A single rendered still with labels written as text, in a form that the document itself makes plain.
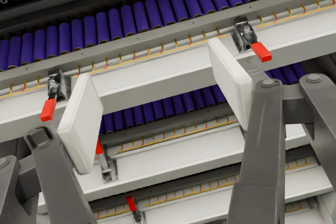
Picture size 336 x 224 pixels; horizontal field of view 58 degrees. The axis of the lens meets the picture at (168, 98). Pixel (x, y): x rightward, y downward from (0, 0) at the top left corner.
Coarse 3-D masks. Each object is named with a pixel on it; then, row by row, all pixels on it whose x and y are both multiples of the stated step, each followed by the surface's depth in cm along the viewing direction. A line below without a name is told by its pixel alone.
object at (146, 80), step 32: (64, 0) 50; (256, 32) 43; (288, 32) 42; (320, 32) 41; (128, 64) 44; (160, 64) 43; (192, 64) 42; (0, 96) 45; (32, 96) 44; (128, 96) 43; (160, 96) 44; (0, 128) 43
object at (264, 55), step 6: (246, 30) 40; (246, 36) 40; (252, 36) 39; (252, 42) 38; (258, 42) 37; (252, 48) 37; (258, 48) 36; (264, 48) 36; (258, 54) 35; (264, 54) 35; (270, 54) 35; (264, 60) 35
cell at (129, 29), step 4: (120, 8) 48; (124, 8) 48; (128, 8) 48; (124, 12) 47; (128, 12) 47; (124, 16) 47; (128, 16) 46; (132, 16) 47; (124, 20) 46; (128, 20) 46; (132, 20) 46; (124, 24) 46; (128, 24) 45; (132, 24) 46; (124, 28) 45; (128, 28) 45; (132, 28) 45; (124, 32) 45; (128, 32) 45; (132, 32) 45
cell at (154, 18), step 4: (148, 0) 48; (152, 0) 48; (148, 4) 47; (152, 4) 47; (156, 4) 48; (148, 8) 47; (152, 8) 46; (156, 8) 47; (148, 12) 46; (152, 12) 46; (156, 12) 46; (148, 16) 46; (152, 16) 45; (156, 16) 45; (152, 20) 45; (156, 20) 45; (160, 20) 45; (152, 24) 45; (156, 24) 44; (160, 24) 45; (152, 28) 45
